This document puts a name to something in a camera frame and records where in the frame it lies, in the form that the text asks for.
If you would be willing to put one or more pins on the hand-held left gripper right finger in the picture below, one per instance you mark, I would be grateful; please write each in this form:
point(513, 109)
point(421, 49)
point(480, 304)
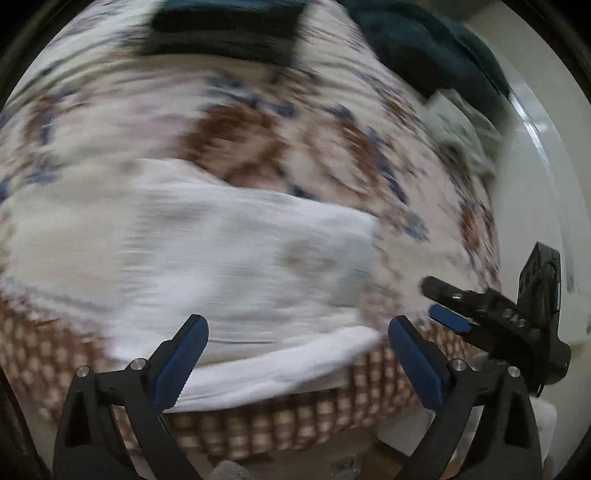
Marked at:
point(418, 364)

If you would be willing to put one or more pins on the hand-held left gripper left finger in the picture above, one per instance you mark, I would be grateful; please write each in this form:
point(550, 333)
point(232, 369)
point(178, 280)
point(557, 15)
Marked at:
point(180, 364)

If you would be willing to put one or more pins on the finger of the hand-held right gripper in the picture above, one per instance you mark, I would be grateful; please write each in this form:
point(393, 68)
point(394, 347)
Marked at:
point(450, 318)
point(455, 295)

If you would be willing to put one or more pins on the white pants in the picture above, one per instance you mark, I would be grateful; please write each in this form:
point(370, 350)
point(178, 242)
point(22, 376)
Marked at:
point(231, 258)

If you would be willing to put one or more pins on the white bedside table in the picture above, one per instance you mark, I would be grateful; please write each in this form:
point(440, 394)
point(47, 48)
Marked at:
point(406, 429)

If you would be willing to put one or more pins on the white headboard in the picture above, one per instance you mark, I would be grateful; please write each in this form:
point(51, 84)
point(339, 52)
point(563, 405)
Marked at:
point(535, 184)

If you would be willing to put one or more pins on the light green garment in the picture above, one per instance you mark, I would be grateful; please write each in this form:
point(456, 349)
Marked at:
point(461, 134)

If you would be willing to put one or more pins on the floral quilt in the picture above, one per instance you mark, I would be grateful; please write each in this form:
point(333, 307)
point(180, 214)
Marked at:
point(286, 134)

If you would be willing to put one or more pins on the folded blue jeans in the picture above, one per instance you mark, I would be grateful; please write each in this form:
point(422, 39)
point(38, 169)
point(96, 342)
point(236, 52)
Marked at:
point(221, 27)

